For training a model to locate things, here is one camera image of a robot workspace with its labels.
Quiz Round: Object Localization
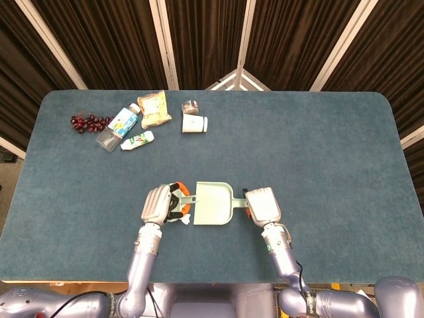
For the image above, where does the bunch of red grapes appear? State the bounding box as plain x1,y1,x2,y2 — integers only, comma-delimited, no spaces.
70,114,115,134

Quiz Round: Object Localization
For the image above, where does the mint green hand broom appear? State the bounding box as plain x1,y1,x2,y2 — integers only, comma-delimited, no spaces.
171,194,200,205

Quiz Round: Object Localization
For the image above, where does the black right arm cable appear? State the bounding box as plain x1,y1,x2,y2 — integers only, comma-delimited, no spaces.
293,260,314,299

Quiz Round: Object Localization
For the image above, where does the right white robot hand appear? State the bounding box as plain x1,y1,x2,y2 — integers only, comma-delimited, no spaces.
242,187,282,228

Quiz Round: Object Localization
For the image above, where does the clear bottle with blue label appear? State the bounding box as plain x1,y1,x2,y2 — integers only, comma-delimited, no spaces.
95,103,140,153

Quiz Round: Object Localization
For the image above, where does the brown cardboard box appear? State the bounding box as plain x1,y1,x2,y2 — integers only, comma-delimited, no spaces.
6,280,129,295

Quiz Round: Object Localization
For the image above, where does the blue felt table cover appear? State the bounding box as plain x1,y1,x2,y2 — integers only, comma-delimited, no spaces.
0,89,424,285

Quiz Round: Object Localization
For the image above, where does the small white green-label bottle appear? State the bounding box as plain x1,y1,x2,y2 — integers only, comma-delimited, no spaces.
120,130,155,151

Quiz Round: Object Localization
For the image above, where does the mint green dustpan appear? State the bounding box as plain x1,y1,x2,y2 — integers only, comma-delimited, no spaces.
192,180,249,227

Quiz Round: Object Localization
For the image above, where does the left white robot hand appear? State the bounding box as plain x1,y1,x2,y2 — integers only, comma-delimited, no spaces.
140,180,191,230

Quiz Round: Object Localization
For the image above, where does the black cable by torso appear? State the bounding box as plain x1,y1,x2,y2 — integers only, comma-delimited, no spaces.
147,286,160,318

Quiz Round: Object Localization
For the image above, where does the white partition frame bar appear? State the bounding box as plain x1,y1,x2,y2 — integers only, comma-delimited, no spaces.
0,135,27,159
399,125,424,150

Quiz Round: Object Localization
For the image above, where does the lavender robot torso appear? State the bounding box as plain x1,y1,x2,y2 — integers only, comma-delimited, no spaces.
145,283,282,318

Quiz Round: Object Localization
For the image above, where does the dark brown pleated curtain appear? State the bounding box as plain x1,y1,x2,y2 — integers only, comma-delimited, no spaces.
31,0,168,90
0,0,80,152
323,0,424,182
243,0,361,92
165,0,248,90

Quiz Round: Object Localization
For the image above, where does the beige snack bag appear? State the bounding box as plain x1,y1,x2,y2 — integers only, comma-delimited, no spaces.
136,89,173,130

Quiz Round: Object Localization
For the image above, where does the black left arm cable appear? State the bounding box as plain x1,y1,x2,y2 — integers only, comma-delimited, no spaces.
49,290,115,318

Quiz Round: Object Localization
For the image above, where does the white partition post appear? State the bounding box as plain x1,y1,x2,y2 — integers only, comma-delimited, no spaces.
15,0,88,90
309,0,378,92
148,0,180,91
205,0,272,91

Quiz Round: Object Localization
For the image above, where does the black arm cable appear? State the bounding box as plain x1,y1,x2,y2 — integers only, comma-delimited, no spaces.
293,260,314,299
49,290,115,318

